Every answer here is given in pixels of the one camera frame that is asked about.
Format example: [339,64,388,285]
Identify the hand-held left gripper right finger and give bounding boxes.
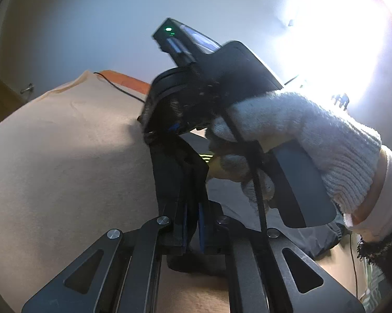
[198,201,367,313]

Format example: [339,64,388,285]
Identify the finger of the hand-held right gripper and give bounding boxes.
[144,122,191,149]

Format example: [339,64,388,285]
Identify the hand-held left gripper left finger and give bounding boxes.
[21,201,189,313]

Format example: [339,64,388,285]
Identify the dark pants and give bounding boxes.
[148,130,347,273]

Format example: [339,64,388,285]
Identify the person's right forearm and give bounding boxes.
[343,146,392,245]

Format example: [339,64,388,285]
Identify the person's right hand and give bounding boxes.
[205,89,382,226]

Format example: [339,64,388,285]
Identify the orange cloth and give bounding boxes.
[100,70,153,87]

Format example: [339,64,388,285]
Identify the beige bed blanket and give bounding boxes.
[0,70,363,313]

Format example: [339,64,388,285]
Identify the small dark object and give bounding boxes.
[331,93,351,110]

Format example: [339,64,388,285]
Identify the brown wooden cabinet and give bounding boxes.
[0,80,31,135]

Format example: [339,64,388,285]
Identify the dark knitted cloth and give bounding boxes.
[356,235,392,269]

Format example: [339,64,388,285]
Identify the green patterned cloth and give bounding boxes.
[362,261,392,304]

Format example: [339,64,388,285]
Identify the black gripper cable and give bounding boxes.
[221,104,274,239]

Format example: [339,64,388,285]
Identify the thin black cable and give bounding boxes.
[93,71,147,104]

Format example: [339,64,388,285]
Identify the thin dark cable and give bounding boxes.
[349,231,360,298]

